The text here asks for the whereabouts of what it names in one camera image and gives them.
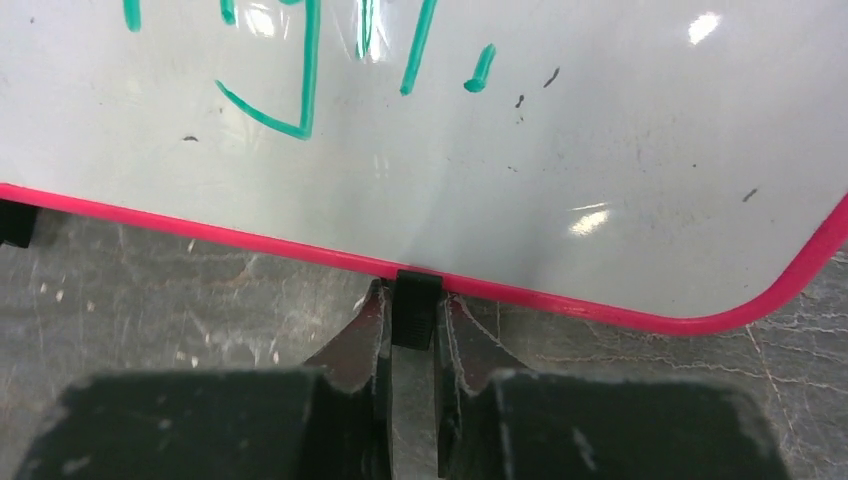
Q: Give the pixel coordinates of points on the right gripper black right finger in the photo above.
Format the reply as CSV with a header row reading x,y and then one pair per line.
x,y
499,419

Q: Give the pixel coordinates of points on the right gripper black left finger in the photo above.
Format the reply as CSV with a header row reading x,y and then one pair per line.
x,y
328,418

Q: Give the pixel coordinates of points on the pink framed whiteboard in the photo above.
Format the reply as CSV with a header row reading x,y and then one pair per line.
x,y
672,166

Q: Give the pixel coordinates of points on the black whiteboard foot clip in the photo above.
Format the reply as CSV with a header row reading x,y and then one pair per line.
x,y
414,302
17,223

